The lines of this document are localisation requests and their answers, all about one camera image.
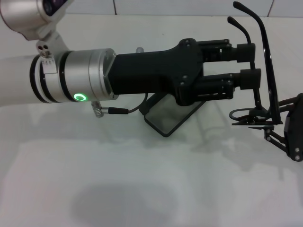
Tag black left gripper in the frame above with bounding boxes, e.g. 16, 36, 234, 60
107, 37, 206, 107

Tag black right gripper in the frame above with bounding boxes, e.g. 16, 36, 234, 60
248, 93, 303, 163

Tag black thin-frame glasses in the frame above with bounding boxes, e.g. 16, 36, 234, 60
227, 1, 284, 130

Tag black glasses case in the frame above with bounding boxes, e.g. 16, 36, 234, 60
139, 93, 205, 138

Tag thin black left gripper cable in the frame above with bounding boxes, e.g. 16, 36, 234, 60
90, 92, 150, 118

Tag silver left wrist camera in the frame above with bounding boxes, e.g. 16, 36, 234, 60
0, 0, 70, 55

